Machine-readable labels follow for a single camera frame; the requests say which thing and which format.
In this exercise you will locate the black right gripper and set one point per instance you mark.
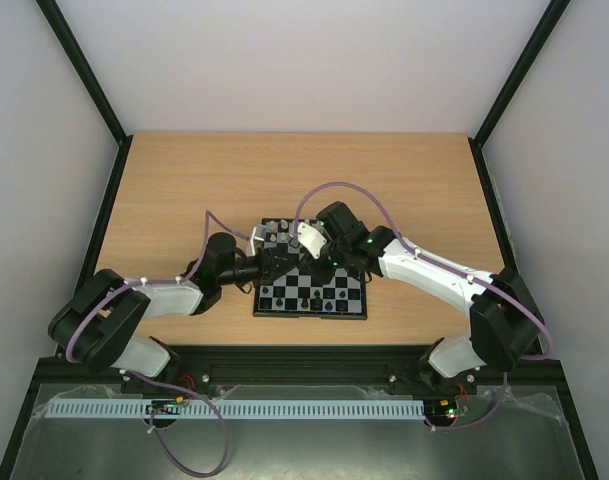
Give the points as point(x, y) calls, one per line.
point(323, 255)

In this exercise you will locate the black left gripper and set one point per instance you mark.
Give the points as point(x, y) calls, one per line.
point(269, 265)

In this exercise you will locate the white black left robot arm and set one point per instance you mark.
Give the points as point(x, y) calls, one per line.
point(97, 326)

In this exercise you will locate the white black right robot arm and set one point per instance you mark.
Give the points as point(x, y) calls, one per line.
point(504, 320)

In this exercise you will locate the black white chess board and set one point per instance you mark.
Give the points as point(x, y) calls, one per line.
point(296, 294)

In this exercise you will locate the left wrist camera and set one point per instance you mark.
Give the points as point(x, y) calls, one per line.
point(256, 240)

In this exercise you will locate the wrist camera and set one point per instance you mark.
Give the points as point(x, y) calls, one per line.
point(311, 239)
point(256, 240)

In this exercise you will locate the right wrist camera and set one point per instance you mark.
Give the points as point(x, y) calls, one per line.
point(311, 239)

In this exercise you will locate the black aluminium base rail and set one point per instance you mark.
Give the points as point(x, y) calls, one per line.
point(210, 369)

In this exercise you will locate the light blue cable duct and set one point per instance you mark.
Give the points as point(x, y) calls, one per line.
point(238, 409)

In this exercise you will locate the black frame post right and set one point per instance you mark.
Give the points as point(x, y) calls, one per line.
point(526, 59)

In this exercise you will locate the black frame post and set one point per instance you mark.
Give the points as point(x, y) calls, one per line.
point(75, 54)
point(526, 59)

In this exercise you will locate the black frame post left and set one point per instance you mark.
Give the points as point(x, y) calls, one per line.
point(75, 54)

